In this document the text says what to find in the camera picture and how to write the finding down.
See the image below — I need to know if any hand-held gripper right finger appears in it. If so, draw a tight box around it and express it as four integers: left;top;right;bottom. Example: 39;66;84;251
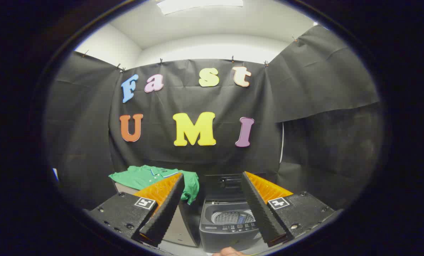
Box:
241;171;335;248

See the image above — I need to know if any black backdrop cloth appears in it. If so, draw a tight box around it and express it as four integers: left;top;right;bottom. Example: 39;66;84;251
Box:
45;25;385;211

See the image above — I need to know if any grey cabinet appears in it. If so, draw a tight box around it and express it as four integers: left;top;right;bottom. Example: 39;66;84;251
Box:
114;181;201;248

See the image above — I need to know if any ceiling light panel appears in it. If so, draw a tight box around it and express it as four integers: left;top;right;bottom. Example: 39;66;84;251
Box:
156;0;245;15

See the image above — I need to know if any grey washing machine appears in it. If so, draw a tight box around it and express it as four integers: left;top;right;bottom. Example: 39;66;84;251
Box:
199;198;267;253

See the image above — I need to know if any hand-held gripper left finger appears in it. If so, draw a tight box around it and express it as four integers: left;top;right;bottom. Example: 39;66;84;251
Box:
89;173;185;247

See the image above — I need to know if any green polo shirt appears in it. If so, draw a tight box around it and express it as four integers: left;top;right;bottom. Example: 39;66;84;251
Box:
108;165;200;205

